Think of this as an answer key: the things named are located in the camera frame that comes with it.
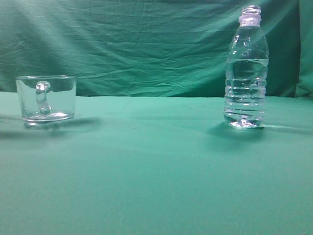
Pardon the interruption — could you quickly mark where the green backdrop cloth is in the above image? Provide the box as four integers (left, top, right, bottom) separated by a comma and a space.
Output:
0, 0, 313, 97

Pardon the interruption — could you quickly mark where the green table cloth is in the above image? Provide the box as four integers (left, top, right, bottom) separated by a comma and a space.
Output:
0, 92, 313, 235

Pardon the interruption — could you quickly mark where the clear glass mug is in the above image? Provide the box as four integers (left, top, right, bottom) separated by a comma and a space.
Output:
16, 75, 76, 125

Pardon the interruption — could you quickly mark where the clear plastic water bottle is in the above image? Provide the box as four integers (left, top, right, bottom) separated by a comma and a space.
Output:
224, 5, 269, 128

